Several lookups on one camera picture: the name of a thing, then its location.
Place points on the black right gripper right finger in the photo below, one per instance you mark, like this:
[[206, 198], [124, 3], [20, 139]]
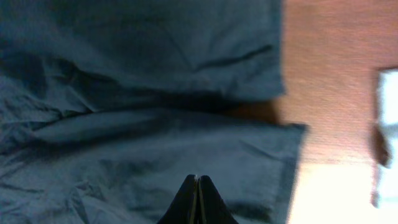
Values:
[[211, 207]]

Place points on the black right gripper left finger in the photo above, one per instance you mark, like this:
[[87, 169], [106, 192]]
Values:
[[183, 209]]

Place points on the navy blue shorts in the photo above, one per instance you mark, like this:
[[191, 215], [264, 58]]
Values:
[[107, 106]]

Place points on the light blue patterned cloth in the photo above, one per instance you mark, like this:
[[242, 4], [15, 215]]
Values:
[[386, 197]]

